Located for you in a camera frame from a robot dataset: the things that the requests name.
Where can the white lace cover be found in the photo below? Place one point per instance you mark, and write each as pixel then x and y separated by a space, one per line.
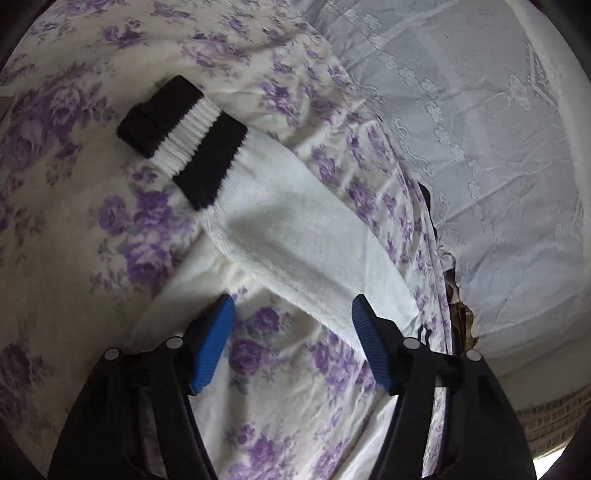
pixel 485 161

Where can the stack of folded blankets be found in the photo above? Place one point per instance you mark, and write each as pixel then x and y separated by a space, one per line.
pixel 457 295

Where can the white sweater with black trim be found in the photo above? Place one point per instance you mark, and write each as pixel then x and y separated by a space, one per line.
pixel 295 230

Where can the white quilt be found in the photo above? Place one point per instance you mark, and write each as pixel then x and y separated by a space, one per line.
pixel 531 364

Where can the purple floral bedsheet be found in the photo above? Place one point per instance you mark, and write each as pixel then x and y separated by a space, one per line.
pixel 69 230

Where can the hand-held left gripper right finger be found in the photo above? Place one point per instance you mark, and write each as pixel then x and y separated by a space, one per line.
pixel 371 341

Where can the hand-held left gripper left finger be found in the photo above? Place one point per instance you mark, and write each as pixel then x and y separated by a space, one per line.
pixel 214 341

